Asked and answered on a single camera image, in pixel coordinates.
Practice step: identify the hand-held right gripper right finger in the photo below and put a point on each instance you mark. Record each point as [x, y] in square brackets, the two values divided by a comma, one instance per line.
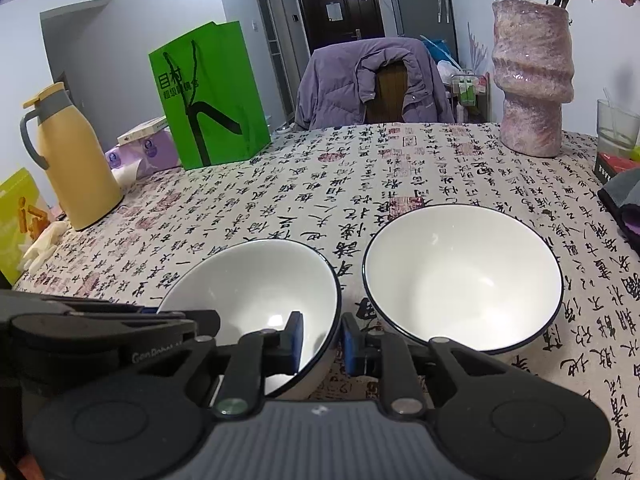
[348, 352]

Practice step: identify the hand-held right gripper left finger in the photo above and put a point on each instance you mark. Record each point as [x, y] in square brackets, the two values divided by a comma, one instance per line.
[298, 340]

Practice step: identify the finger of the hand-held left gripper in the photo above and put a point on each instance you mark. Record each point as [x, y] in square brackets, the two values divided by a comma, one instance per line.
[100, 324]

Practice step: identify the white bowl with dark rim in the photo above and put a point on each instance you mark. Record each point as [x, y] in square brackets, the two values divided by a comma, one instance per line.
[260, 285]
[460, 280]

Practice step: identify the white rubber glove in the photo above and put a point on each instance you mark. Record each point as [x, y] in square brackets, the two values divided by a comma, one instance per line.
[42, 247]

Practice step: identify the yellow-green snack box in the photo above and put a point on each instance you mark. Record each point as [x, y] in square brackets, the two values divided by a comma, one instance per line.
[17, 220]

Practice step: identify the calligraphy printed tablecloth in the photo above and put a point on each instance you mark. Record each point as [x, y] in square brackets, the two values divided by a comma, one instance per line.
[350, 200]

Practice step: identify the yellow thermos jug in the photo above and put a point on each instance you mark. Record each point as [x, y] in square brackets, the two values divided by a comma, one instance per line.
[75, 170]

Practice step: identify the purple tissue pack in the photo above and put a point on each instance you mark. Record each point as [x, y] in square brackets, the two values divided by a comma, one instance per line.
[150, 157]

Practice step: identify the flat white box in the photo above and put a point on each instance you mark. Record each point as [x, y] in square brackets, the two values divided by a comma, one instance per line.
[142, 130]

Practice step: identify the green paper bag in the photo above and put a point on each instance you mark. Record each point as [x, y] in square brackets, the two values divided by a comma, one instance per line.
[215, 95]

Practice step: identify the purple puffer jacket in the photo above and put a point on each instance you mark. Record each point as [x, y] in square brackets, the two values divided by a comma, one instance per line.
[335, 85]

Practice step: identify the wooden chair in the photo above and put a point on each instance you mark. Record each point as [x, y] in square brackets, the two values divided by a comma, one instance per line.
[392, 92]

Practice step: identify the storage rack with bottles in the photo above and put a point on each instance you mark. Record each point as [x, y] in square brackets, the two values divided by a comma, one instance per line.
[470, 97]

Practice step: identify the white plastic bag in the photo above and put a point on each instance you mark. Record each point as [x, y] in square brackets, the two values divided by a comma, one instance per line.
[448, 70]

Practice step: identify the dark brown door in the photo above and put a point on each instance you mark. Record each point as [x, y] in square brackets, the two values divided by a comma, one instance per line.
[340, 35]

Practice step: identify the grey and purple cloth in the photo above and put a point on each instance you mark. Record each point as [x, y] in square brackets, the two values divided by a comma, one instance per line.
[625, 205]

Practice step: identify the blue plastic bag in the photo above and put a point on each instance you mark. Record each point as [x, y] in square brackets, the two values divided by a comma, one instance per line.
[435, 50]

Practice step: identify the red box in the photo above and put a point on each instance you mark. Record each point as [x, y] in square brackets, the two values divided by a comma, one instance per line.
[612, 167]

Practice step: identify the pink ceramic vase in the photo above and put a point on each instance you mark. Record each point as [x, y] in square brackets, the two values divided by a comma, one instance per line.
[532, 80]

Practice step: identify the paper notice on door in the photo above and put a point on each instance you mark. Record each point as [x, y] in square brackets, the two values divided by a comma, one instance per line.
[334, 11]

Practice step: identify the clear drinking glass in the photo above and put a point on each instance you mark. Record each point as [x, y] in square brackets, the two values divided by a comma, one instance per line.
[617, 130]

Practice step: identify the grey refrigerator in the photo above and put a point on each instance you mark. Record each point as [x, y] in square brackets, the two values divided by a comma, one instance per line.
[420, 5]

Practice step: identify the purple wall decoration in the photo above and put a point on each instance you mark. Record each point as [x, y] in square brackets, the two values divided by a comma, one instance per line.
[477, 45]

